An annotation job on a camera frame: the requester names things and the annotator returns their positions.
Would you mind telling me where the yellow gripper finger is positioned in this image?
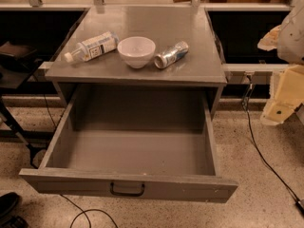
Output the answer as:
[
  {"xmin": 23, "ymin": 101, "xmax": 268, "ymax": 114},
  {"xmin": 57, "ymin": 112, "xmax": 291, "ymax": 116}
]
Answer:
[
  {"xmin": 257, "ymin": 26, "xmax": 280, "ymax": 51},
  {"xmin": 260, "ymin": 65, "xmax": 304, "ymax": 125}
]

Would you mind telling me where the silver blue redbull can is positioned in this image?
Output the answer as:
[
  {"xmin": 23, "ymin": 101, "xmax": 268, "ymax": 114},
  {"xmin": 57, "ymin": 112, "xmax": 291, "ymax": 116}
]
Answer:
[{"xmin": 154, "ymin": 41, "xmax": 189, "ymax": 69}]

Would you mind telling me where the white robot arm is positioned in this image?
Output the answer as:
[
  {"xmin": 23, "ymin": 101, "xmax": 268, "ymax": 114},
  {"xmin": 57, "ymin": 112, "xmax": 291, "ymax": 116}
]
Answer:
[{"xmin": 257, "ymin": 0, "xmax": 304, "ymax": 125}]

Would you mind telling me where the open grey top drawer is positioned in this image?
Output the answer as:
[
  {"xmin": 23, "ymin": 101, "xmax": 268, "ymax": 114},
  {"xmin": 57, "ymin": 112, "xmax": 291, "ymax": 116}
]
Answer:
[{"xmin": 20, "ymin": 85, "xmax": 238, "ymax": 202}]

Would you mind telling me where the grey metal drawer cabinet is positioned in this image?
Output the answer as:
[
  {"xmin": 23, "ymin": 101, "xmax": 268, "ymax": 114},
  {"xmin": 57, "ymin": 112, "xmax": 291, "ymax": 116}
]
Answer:
[{"xmin": 47, "ymin": 5, "xmax": 227, "ymax": 112}]

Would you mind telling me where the white ceramic bowl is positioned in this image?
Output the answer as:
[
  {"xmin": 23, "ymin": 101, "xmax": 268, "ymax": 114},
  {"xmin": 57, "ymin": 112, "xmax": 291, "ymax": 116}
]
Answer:
[{"xmin": 117, "ymin": 36, "xmax": 156, "ymax": 68}]

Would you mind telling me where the clear plastic water bottle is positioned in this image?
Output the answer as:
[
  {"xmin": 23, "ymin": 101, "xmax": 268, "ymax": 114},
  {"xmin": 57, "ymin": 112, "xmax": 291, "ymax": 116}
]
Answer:
[{"xmin": 64, "ymin": 31, "xmax": 119, "ymax": 63}]

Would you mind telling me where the black chair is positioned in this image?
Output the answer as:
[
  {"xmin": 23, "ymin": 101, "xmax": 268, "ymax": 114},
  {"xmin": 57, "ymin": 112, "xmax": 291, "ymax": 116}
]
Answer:
[{"xmin": 0, "ymin": 41, "xmax": 46, "ymax": 169}]

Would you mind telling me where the black shoe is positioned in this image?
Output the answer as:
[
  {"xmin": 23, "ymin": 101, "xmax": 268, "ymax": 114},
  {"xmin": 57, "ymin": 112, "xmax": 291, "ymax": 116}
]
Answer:
[{"xmin": 0, "ymin": 192, "xmax": 29, "ymax": 228}]

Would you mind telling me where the black floor cable right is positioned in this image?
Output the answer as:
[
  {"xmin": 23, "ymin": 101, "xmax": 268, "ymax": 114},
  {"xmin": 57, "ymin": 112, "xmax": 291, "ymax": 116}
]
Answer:
[{"xmin": 241, "ymin": 76, "xmax": 304, "ymax": 214}]

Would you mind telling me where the black floor cable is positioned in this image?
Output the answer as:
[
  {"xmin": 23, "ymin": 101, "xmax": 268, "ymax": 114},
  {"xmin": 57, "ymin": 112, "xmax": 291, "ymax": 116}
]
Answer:
[
  {"xmin": 241, "ymin": 76, "xmax": 304, "ymax": 214},
  {"xmin": 60, "ymin": 194, "xmax": 119, "ymax": 228}
]

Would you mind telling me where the black drawer handle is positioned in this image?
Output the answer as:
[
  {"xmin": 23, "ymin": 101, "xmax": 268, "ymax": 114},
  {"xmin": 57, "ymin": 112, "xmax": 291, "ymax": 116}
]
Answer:
[{"xmin": 110, "ymin": 182, "xmax": 145, "ymax": 198}]

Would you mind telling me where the black floor cable front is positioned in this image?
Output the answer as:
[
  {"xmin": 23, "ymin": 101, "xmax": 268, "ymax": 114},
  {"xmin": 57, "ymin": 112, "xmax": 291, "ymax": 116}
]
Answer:
[{"xmin": 60, "ymin": 194, "xmax": 119, "ymax": 228}]

